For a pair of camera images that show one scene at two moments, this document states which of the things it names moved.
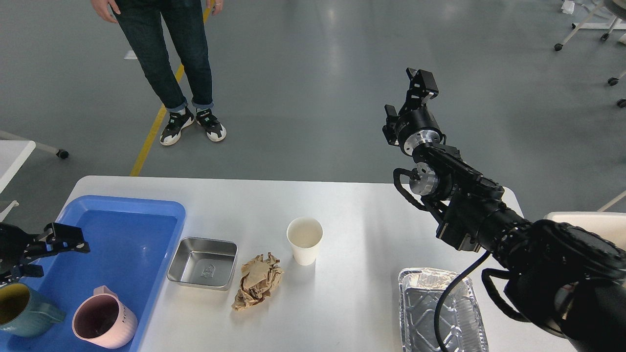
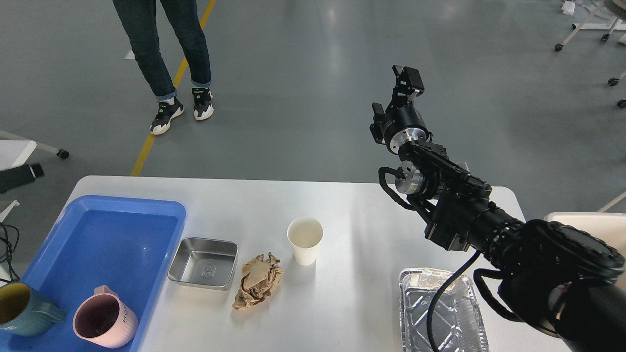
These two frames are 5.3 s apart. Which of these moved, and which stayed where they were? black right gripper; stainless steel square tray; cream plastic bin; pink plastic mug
Moved: black right gripper
Stayed: cream plastic bin; stainless steel square tray; pink plastic mug
